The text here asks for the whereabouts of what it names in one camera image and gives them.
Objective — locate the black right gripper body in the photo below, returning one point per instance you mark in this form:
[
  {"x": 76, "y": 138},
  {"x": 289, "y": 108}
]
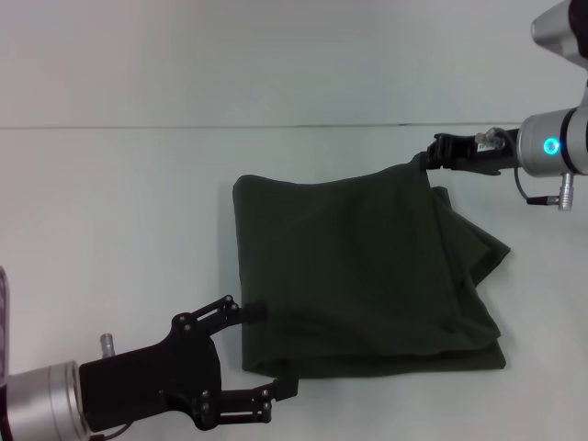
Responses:
[{"x": 478, "y": 156}]

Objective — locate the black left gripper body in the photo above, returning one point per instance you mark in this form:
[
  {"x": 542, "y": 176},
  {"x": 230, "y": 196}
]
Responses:
[{"x": 151, "y": 372}]

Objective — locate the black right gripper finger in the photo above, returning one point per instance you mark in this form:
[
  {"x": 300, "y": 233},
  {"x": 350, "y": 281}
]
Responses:
[
  {"x": 436, "y": 149},
  {"x": 429, "y": 164}
]

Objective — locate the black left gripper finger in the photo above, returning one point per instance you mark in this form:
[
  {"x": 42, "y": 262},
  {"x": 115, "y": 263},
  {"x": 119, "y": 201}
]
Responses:
[
  {"x": 285, "y": 383},
  {"x": 252, "y": 312}
]

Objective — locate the dark green t-shirt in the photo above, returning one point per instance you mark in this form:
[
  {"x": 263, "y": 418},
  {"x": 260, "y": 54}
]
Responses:
[{"x": 358, "y": 275}]

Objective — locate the white serial number label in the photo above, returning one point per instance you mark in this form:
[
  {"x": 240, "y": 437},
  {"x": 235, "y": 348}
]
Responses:
[{"x": 490, "y": 146}]

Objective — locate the silver right wrist connector plug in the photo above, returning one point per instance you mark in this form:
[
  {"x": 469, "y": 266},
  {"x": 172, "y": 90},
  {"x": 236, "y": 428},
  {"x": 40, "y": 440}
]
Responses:
[{"x": 489, "y": 136}]

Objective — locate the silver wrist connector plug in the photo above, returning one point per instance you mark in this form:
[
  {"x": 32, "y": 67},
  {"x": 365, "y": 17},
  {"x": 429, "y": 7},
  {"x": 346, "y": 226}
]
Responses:
[
  {"x": 489, "y": 136},
  {"x": 107, "y": 345}
]

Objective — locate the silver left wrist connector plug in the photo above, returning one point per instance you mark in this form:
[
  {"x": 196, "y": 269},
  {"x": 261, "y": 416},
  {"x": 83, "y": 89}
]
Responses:
[{"x": 107, "y": 345}]

